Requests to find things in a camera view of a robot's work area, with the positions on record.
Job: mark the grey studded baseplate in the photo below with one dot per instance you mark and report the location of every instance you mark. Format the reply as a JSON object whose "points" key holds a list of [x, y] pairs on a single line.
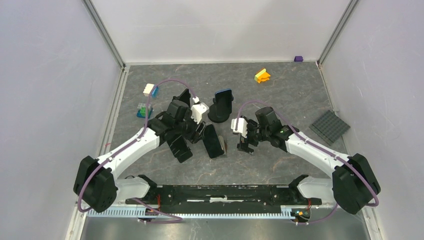
{"points": [[329, 127]]}

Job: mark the black phone light blue edge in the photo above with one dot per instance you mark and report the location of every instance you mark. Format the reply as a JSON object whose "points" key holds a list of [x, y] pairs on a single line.
{"points": [[184, 97]]}

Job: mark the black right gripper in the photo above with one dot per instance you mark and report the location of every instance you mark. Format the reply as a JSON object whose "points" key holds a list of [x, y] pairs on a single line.
{"points": [[244, 142]]}

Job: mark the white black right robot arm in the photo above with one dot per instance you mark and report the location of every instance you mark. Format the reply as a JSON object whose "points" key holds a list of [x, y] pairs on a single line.
{"points": [[351, 182]]}

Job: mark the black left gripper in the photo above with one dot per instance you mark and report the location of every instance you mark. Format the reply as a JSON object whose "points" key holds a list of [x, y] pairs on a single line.
{"points": [[193, 136]]}

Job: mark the dark blue edged phone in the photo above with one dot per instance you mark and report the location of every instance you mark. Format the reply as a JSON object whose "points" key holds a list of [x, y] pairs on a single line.
{"points": [[223, 102]]}

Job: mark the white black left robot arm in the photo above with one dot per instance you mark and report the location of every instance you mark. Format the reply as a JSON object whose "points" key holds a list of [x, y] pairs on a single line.
{"points": [[96, 183]]}

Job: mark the dark grey phone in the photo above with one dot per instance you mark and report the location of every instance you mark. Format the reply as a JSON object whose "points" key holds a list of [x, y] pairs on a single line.
{"points": [[213, 144]]}

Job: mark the white blue toy block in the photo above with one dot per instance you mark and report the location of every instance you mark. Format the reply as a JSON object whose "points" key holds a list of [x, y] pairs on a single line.
{"points": [[150, 90]]}

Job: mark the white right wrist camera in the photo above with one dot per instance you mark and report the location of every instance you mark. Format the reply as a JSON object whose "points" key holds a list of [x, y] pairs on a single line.
{"points": [[239, 126]]}

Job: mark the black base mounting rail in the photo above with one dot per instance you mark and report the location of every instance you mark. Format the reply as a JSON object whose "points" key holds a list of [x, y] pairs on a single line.
{"points": [[225, 199]]}

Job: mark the green blue toy bricks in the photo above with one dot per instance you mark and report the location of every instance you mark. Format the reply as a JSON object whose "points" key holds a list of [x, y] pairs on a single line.
{"points": [[143, 111]]}

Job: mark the black folding desk stand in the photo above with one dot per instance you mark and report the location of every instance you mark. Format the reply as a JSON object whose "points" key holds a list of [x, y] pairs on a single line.
{"points": [[179, 148]]}

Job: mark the black phone stand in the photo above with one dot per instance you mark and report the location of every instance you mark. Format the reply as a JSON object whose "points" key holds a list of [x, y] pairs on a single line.
{"points": [[212, 114]]}

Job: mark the yellow orange toy block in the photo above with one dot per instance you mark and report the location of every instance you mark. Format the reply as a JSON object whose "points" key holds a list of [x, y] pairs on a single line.
{"points": [[262, 76]]}

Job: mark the purple small block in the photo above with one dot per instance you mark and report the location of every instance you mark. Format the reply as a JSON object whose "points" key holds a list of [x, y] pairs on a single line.
{"points": [[298, 58]]}

